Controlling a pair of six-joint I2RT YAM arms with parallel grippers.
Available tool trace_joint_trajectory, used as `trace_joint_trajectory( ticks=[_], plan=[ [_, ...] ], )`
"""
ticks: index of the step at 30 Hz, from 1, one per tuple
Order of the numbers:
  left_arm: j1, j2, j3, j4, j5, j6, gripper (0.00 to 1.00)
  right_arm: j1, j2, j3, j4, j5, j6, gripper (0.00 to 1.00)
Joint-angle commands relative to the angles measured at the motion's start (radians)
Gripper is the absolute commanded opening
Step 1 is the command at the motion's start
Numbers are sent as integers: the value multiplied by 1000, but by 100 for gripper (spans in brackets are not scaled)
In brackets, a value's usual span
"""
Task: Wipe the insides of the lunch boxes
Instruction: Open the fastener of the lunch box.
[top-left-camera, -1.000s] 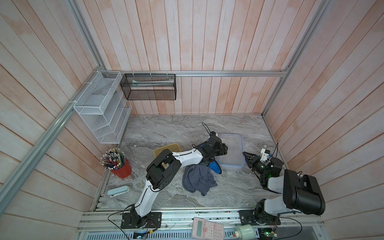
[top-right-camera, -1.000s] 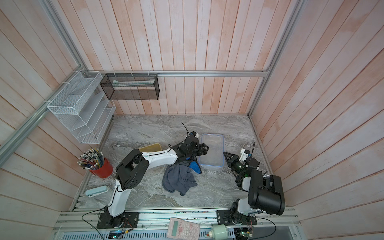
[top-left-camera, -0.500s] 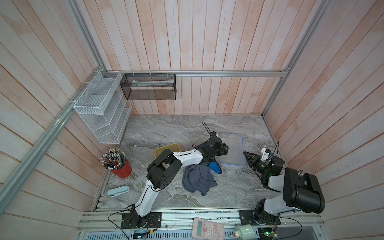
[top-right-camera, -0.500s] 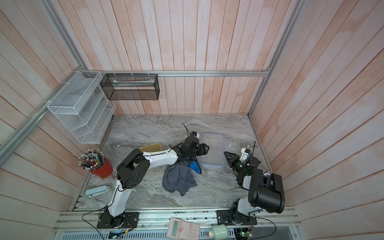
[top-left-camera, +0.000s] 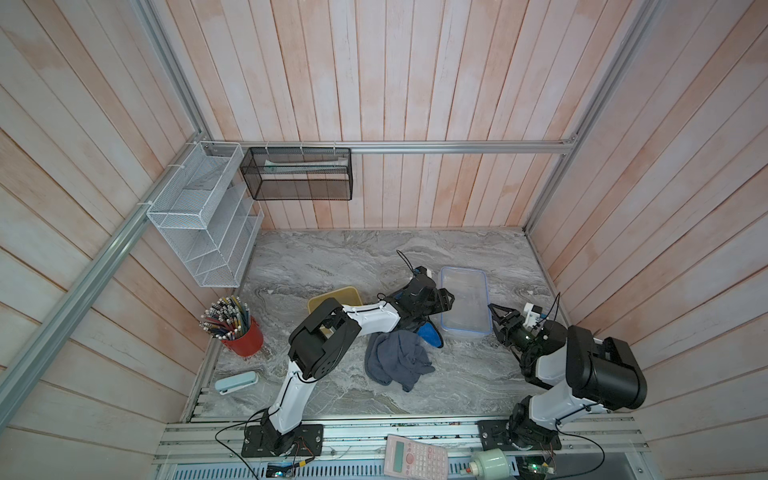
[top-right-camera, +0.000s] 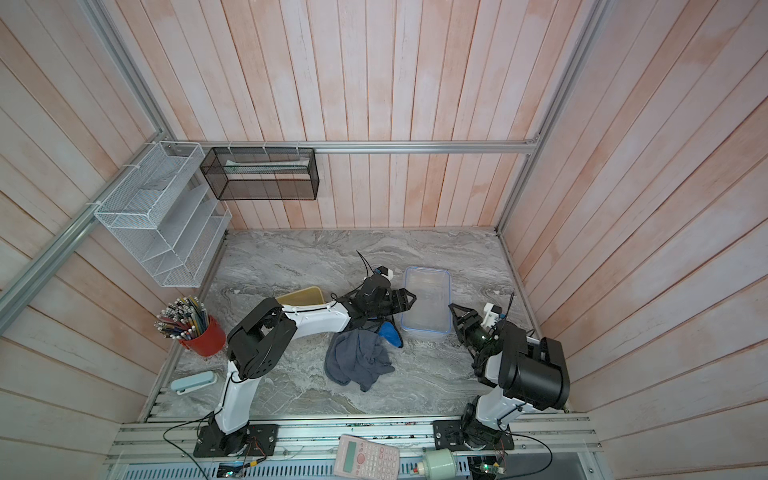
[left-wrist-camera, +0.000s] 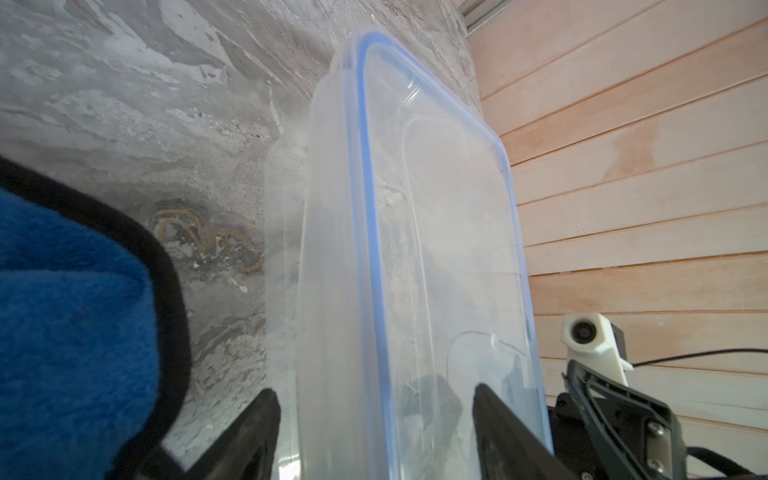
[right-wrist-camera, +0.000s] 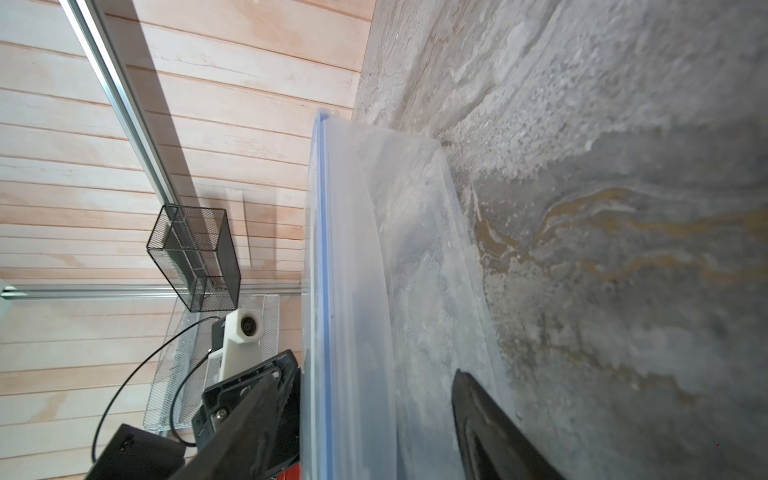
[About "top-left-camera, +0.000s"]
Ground yellow lunch box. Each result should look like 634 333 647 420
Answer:
307 286 363 313

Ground black mesh basket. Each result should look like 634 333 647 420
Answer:
240 146 354 201

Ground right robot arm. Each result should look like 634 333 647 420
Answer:
478 303 648 451

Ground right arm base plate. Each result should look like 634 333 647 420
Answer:
477 419 562 451

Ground pink calculator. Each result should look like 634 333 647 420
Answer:
383 435 449 480

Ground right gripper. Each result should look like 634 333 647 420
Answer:
489 305 539 359

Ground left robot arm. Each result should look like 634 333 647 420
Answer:
261 267 455 437

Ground clear lunch box blue rim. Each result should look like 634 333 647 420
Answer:
439 266 492 340

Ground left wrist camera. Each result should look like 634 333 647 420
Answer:
414 266 433 279

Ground grey cloth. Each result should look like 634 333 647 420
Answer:
364 330 435 392

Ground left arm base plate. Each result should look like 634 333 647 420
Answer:
241 423 324 458

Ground blue cloth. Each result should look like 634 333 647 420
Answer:
417 321 444 349

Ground red pencil cup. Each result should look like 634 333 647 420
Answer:
199 295 264 358

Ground light blue pencil case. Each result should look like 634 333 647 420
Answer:
214 371 259 395

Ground white wire mesh shelf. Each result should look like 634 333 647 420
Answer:
147 141 264 289

